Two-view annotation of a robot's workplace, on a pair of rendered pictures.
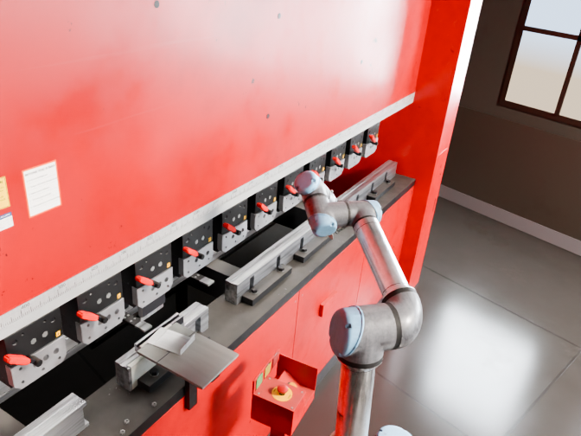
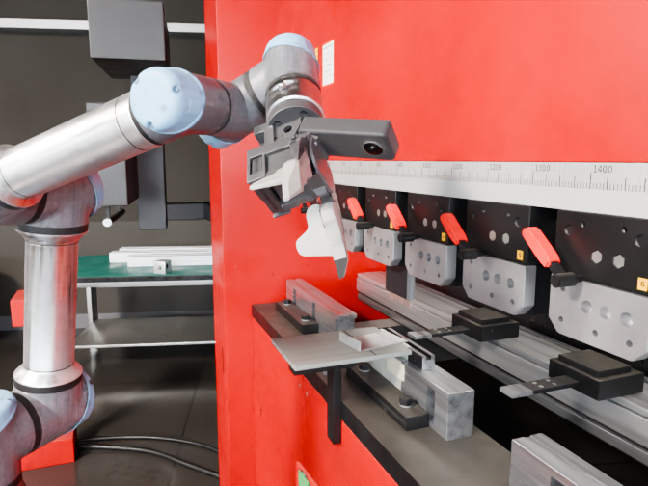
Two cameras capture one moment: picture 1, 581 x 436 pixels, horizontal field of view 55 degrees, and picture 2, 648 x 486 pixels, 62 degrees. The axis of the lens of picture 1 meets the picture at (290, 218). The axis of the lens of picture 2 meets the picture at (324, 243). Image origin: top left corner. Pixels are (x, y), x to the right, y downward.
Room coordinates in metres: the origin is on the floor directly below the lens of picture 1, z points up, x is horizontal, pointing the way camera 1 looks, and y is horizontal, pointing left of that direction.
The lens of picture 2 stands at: (2.05, -0.62, 1.41)
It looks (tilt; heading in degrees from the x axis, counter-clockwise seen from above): 9 degrees down; 130
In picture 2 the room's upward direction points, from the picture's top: straight up
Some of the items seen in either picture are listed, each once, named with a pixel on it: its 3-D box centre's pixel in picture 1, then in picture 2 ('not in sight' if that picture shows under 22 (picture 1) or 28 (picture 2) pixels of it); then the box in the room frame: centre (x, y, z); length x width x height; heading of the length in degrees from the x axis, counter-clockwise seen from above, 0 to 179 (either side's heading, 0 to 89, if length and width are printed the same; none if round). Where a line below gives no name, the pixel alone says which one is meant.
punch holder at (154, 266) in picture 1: (144, 272); (394, 225); (1.38, 0.42, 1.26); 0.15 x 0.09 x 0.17; 151
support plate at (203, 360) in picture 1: (188, 353); (338, 346); (1.33, 0.28, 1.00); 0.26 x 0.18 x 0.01; 61
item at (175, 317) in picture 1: (160, 332); (405, 347); (1.43, 0.40, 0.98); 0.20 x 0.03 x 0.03; 151
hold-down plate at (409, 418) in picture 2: (175, 360); (383, 391); (1.41, 0.34, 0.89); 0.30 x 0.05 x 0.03; 151
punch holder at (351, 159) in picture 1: (348, 148); not in sight; (2.61, -0.26, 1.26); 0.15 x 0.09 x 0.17; 151
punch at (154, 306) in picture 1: (151, 302); (399, 283); (1.41, 0.41, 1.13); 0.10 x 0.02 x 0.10; 151
